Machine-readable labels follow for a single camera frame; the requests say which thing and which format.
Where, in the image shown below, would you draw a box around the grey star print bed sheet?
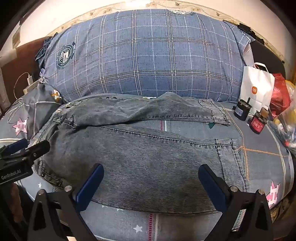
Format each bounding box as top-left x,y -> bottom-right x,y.
0,100 -> 293,241

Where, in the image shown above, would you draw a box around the clear plastic bag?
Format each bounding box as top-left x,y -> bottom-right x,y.
268,80 -> 296,153

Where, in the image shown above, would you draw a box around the blue plaid quilt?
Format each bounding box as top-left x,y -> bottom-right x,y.
35,9 -> 256,102

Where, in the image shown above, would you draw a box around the black clip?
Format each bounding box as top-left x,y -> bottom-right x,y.
238,23 -> 254,34

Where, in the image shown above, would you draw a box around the grey denim pants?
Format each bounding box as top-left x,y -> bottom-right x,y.
29,91 -> 250,215

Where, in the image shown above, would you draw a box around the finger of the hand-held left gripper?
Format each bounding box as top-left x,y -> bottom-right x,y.
0,138 -> 28,155
0,140 -> 51,161

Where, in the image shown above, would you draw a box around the small red black box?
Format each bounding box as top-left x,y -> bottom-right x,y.
248,107 -> 269,135

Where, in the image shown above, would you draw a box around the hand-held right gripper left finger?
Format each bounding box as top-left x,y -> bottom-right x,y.
27,163 -> 104,241

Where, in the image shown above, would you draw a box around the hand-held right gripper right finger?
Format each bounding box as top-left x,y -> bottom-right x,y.
198,164 -> 274,241

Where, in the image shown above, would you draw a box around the white charger with cable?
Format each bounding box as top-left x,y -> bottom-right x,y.
7,72 -> 35,123

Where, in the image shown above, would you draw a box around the brown wooden headboard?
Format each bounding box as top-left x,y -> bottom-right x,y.
0,37 -> 51,112

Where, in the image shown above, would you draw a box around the red plastic bag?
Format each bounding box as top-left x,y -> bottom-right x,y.
269,73 -> 290,114

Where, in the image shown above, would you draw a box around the black panel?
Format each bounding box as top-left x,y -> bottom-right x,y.
251,40 -> 286,77

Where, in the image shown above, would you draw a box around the white paper bag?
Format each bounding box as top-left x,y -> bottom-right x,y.
240,62 -> 275,116

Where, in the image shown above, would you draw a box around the grey star print pillow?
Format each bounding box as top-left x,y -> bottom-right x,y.
22,83 -> 64,141

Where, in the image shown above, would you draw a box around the dark blue cloth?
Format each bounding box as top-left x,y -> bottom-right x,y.
35,37 -> 55,68

